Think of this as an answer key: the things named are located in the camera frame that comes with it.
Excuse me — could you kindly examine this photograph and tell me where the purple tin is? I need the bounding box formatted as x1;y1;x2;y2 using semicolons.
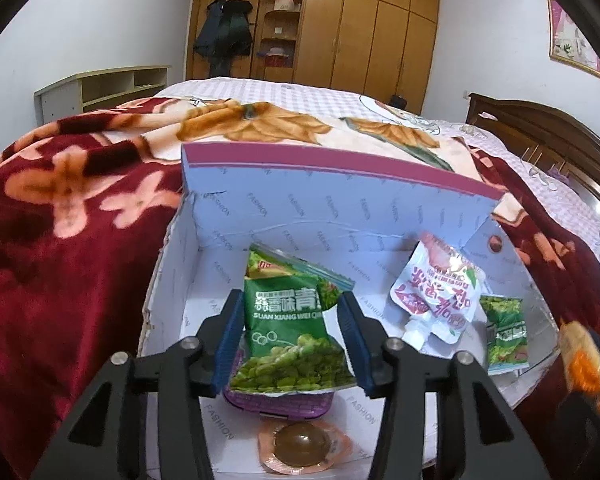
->
223;332;337;419

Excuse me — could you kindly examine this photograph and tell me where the wooden wardrobe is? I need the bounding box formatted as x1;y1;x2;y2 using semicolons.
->
180;0;441;116

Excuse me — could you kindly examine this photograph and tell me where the red floral blanket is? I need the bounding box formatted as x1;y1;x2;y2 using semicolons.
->
0;96;600;480

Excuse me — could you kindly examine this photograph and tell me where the pink cardboard box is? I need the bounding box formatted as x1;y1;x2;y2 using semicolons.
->
139;141;563;480

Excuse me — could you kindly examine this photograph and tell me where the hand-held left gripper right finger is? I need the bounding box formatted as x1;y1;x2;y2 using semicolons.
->
336;291;553;480

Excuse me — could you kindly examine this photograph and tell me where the dark green hanging jacket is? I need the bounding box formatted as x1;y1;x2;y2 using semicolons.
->
225;0;254;58

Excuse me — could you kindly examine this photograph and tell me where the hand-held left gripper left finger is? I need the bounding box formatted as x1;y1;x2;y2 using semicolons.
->
30;289;244;480

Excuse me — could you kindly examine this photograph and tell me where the white low shelf unit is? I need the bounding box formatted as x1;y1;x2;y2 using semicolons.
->
34;65;173;126

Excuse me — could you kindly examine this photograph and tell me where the orange snack packet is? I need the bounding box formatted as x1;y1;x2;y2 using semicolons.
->
560;320;600;416

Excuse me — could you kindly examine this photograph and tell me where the white pink spouted pouch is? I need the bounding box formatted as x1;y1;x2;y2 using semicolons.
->
390;231;483;352

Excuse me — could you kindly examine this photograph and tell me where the dark wooden headboard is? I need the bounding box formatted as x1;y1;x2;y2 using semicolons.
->
466;92;600;241

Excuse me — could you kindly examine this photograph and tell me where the small green pea packet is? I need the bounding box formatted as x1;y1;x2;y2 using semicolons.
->
480;294;529;375

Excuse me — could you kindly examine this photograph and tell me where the pink checkered bed sheet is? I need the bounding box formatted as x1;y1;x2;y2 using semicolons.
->
155;76;600;321

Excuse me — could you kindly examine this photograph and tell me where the brown jelly cup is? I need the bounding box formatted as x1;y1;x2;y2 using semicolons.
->
256;417;353;476

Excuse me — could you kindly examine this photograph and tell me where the large green pea packet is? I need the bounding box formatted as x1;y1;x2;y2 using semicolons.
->
228;242;358;396

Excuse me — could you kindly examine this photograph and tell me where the framed wall picture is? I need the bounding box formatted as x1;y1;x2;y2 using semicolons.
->
546;0;600;82

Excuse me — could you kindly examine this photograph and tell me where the red container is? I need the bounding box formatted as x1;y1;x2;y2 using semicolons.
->
257;47;288;68

